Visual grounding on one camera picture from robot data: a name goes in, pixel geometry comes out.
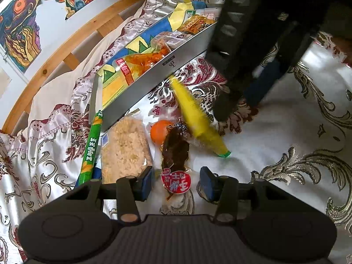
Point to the yellow snack packet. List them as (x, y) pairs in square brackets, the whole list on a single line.
[(196, 115)]

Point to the green sausage stick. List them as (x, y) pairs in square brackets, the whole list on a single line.
[(90, 148)]

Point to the colourful dinosaur drawing sheet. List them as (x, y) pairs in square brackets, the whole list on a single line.
[(115, 85)]

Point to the wooden bed frame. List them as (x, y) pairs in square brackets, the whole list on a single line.
[(46, 71)]

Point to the small orange snack packet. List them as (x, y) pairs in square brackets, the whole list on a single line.
[(195, 24)]

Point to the swirl sea wall drawing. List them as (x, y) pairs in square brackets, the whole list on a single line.
[(19, 24)]

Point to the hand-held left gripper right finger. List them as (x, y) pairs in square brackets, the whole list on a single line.
[(207, 183)]

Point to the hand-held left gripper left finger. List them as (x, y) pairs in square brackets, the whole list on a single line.
[(146, 183)]

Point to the brown snack packet red label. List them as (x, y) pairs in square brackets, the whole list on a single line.
[(176, 148)]

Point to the metal tray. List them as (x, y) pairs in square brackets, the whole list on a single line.
[(154, 77)]

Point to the small orange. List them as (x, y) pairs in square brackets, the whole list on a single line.
[(159, 132)]

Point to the cream bed sheet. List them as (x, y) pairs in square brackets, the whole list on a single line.
[(77, 66)]

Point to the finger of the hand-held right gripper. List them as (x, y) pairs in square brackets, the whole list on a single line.
[(236, 68), (265, 81)]

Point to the flat blue packet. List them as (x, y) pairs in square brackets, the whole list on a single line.
[(96, 173)]

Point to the orange-red snack packet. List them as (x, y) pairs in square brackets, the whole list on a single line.
[(137, 64)]

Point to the rice cracker packet blue label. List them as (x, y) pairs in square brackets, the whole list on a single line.
[(126, 151)]

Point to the cracker packet white label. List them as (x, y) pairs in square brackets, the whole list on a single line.
[(170, 40)]

